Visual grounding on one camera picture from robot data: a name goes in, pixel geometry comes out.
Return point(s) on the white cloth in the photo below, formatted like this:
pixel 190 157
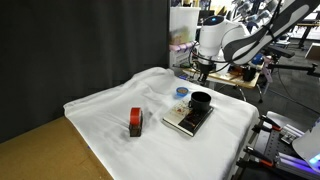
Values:
pixel 160 153

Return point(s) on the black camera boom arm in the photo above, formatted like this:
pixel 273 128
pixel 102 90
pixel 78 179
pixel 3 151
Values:
pixel 293 66

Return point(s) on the red tape in black dispenser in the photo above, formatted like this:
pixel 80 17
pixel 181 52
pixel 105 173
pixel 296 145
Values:
pixel 135 120

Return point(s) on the blue round object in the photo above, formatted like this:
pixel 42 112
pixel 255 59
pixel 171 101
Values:
pixel 257 59

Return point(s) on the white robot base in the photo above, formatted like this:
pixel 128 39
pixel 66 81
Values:
pixel 310 143

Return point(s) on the white plastic storage bin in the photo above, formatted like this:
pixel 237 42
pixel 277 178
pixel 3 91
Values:
pixel 183 23

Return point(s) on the black curtain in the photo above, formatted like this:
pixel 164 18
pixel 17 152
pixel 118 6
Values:
pixel 83 46

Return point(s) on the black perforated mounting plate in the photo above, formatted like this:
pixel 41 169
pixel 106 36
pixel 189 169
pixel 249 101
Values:
pixel 275 143

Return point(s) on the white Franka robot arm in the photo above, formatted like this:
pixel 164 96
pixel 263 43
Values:
pixel 266 30

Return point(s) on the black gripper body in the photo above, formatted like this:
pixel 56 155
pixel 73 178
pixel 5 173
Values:
pixel 206 67

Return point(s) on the black book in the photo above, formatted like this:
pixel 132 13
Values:
pixel 183 125

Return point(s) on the aluminium rail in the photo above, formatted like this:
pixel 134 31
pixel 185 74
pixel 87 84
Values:
pixel 295 164

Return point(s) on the black cup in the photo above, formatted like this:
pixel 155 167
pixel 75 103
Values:
pixel 200 101

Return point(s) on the blue bowl of cereal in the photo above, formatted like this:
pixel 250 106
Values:
pixel 182 91

